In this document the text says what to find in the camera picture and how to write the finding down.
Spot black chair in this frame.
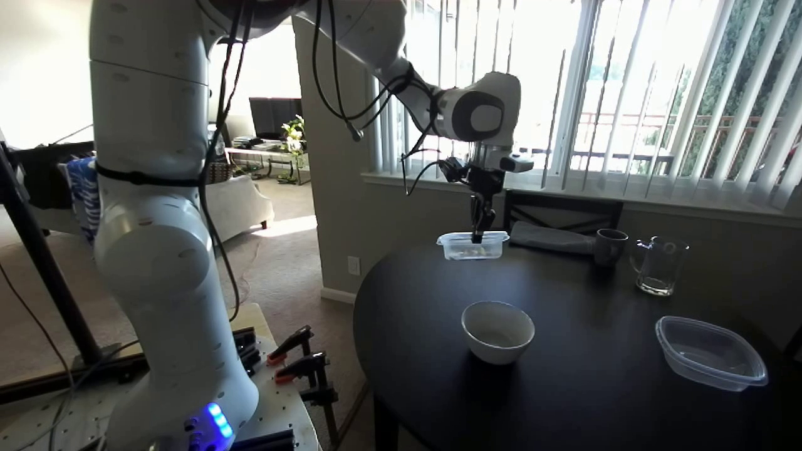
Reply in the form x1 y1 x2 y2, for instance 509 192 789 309
501 189 627 257

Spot black monitor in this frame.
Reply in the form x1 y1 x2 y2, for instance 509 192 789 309
246 95 305 143

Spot dark cup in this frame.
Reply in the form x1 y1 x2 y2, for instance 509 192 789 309
591 226 631 270

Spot black clamp with orange handles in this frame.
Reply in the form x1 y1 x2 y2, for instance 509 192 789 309
265 323 315 369
273 349 344 414

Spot clear drinking glass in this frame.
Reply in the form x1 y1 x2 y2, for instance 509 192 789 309
630 232 695 300

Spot green potted plant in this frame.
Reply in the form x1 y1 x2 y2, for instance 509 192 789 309
278 112 311 186

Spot white bowl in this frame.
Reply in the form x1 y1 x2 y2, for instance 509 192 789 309
459 298 539 369

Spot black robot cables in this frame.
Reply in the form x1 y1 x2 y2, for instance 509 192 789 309
195 0 445 325

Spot black camera stand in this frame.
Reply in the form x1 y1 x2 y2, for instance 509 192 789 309
0 138 156 407

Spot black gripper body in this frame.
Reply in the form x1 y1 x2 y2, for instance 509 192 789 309
455 153 513 204

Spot clear plastic container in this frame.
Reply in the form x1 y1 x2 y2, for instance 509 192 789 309
651 314 773 396

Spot grey chair cushion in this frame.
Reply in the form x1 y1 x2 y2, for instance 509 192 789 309
506 219 601 256

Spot white vertical window blinds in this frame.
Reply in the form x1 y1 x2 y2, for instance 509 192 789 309
374 0 802 210

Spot blue patterned cloth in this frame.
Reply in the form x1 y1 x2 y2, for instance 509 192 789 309
61 153 103 246

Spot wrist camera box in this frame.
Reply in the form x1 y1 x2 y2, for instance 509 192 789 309
499 153 537 176

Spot clear lunchbox with blue clips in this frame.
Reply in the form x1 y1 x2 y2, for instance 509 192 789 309
433 229 513 264

